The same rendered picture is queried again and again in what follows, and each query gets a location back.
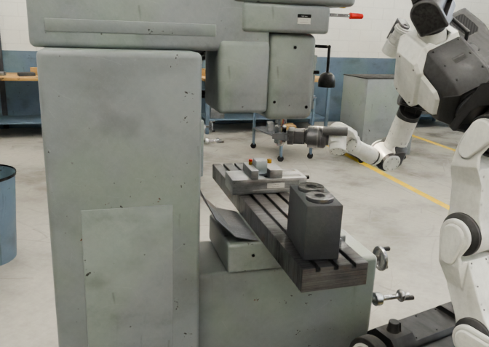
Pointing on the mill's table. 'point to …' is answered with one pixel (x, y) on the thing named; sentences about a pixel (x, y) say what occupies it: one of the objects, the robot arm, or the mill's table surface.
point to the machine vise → (260, 181)
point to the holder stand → (314, 221)
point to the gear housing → (285, 18)
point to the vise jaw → (273, 171)
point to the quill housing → (289, 76)
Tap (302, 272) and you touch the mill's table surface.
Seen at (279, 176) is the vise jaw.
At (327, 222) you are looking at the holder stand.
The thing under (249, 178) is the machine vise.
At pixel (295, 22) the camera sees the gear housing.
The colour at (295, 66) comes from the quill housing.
